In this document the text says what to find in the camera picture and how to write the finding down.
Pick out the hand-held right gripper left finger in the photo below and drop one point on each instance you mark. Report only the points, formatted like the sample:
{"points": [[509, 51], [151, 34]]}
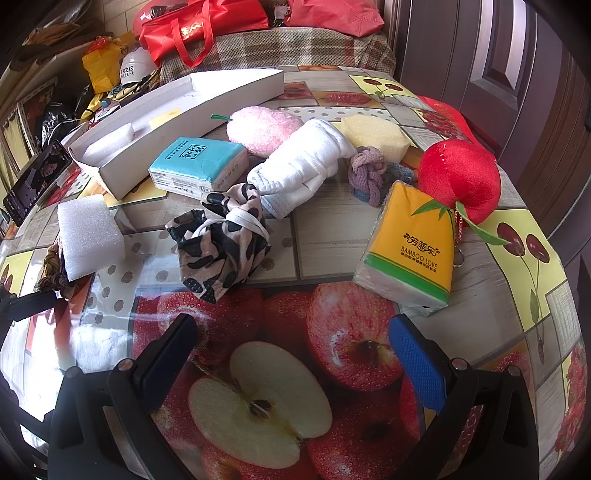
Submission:
{"points": [[168, 350]]}

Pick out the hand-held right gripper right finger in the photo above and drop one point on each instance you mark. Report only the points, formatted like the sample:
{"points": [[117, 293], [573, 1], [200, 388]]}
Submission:
{"points": [[415, 364]]}

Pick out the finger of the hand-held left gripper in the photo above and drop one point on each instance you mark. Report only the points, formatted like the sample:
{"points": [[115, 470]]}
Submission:
{"points": [[27, 302]]}

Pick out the white foam block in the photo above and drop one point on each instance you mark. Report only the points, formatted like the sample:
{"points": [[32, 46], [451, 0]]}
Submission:
{"points": [[87, 235]]}

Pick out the leopard print scrunchie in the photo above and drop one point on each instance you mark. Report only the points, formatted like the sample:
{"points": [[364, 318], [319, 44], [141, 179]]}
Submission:
{"points": [[217, 258]]}

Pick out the yellow tissue pack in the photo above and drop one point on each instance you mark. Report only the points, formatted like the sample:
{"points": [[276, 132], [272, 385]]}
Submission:
{"points": [[406, 258]]}

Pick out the blue tissue pack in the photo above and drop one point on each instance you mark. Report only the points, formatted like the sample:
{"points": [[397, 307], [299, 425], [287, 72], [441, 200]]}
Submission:
{"points": [[194, 157]]}

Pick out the red plush apple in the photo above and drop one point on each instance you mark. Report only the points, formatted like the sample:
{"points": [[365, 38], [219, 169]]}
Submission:
{"points": [[457, 173]]}

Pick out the yellow sponge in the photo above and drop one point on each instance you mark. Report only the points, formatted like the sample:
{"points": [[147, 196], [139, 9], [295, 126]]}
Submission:
{"points": [[374, 136]]}

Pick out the white towel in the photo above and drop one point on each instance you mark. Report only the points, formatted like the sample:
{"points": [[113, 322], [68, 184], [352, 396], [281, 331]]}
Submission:
{"points": [[309, 152]]}

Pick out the pink plush toy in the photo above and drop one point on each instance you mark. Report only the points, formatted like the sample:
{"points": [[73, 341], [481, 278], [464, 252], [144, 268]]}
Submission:
{"points": [[263, 129]]}

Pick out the white cardboard box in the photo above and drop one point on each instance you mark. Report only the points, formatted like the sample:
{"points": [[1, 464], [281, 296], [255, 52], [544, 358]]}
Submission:
{"points": [[231, 90]]}

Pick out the black smartphone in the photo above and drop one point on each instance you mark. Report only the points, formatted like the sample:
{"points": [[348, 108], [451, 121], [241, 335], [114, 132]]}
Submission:
{"points": [[39, 177]]}

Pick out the small white foam piece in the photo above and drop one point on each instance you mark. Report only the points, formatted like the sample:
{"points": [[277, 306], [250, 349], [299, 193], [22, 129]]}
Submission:
{"points": [[113, 141]]}

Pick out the black plastic bag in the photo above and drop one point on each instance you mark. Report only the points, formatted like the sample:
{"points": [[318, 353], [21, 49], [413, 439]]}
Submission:
{"points": [[55, 120]]}

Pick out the yellow paper note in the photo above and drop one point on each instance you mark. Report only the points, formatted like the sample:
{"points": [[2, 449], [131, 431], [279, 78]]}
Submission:
{"points": [[164, 119]]}

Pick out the yellow bag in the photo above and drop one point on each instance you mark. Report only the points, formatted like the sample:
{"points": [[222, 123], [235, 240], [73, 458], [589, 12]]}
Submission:
{"points": [[104, 69]]}

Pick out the white helmet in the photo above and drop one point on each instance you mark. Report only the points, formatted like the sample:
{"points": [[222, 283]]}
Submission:
{"points": [[136, 67]]}

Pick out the red ornament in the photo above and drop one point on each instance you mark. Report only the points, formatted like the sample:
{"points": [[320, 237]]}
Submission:
{"points": [[97, 45]]}

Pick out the brown folded bags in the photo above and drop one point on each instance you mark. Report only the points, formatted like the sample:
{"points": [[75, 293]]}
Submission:
{"points": [[60, 32]]}

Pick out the brown door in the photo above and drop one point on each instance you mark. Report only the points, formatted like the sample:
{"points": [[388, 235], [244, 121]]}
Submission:
{"points": [[508, 69]]}

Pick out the red tote bag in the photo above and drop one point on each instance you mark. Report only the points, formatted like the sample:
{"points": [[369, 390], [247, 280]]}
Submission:
{"points": [[207, 27]]}

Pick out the pink-red fabric bag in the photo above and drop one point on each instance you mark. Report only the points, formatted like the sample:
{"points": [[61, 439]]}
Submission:
{"points": [[337, 14]]}

